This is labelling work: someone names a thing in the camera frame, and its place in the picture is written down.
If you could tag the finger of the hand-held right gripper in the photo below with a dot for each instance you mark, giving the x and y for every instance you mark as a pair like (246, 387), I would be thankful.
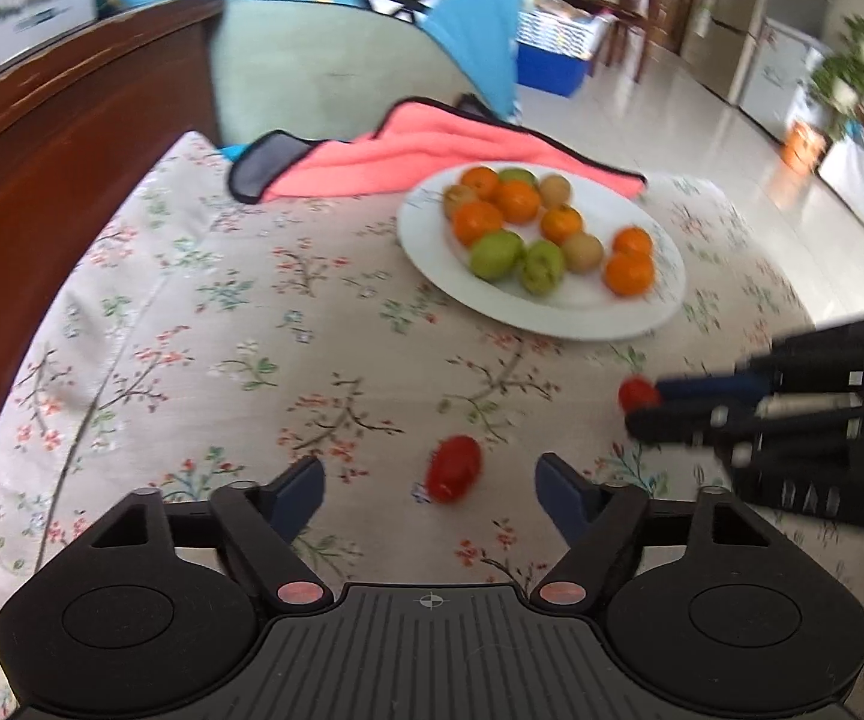
(709, 388)
(679, 424)

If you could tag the green potted plants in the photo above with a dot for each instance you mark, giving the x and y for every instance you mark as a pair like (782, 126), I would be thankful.
(856, 67)

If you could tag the blue plastic bin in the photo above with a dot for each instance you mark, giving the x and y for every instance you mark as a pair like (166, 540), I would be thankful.
(548, 71)

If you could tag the dark wooden cabinet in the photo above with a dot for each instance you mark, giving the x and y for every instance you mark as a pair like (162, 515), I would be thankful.
(49, 165)

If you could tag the floral cloth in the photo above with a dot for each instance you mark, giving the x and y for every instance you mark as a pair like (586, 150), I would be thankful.
(214, 330)

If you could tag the pink cloth with grey edging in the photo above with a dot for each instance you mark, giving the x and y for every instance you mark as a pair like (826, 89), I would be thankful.
(402, 154)

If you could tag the green jujube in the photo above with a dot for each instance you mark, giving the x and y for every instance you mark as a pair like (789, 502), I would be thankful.
(497, 255)
(518, 175)
(542, 268)

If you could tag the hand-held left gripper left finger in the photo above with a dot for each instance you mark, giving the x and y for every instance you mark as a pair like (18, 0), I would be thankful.
(304, 491)

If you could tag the green sofa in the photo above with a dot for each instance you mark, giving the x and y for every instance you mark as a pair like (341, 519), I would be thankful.
(304, 67)

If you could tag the silver fridge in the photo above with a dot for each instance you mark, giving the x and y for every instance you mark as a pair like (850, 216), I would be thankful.
(724, 22)

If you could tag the orange smiley bucket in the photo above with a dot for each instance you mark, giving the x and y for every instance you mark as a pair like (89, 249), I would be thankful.
(803, 146)

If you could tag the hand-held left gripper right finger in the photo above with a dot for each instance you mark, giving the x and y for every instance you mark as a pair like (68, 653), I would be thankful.
(556, 487)

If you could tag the blue printed blanket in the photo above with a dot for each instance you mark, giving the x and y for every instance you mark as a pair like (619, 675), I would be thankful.
(462, 37)

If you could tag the small white freezer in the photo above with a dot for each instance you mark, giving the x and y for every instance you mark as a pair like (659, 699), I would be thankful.
(777, 82)

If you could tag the white plastic basket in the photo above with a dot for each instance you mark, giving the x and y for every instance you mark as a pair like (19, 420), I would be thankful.
(556, 34)

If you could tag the white plate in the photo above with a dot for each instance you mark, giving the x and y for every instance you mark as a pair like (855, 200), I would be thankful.
(589, 311)

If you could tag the red cherry tomato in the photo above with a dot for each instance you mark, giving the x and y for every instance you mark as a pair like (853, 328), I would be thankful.
(638, 392)
(454, 469)

